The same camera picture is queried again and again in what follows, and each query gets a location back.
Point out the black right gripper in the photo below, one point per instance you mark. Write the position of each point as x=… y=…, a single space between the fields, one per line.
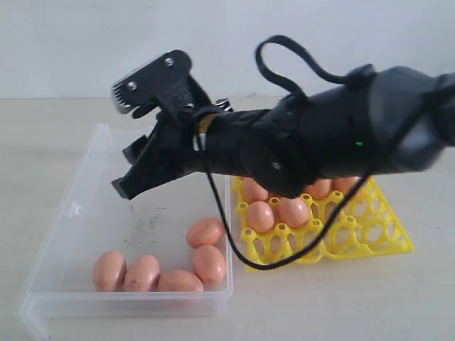
x=171 y=151

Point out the clear plastic container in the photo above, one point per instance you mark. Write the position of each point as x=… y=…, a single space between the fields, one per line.
x=94 y=219

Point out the brown egg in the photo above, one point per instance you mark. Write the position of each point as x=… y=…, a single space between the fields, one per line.
x=260 y=217
x=207 y=231
x=320 y=189
x=179 y=280
x=209 y=265
x=109 y=271
x=252 y=191
x=293 y=212
x=344 y=185
x=143 y=274

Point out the yellow plastic egg tray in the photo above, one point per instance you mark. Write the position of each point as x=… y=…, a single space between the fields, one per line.
x=366 y=226

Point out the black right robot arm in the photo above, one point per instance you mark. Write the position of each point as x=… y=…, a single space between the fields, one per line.
x=400 y=122

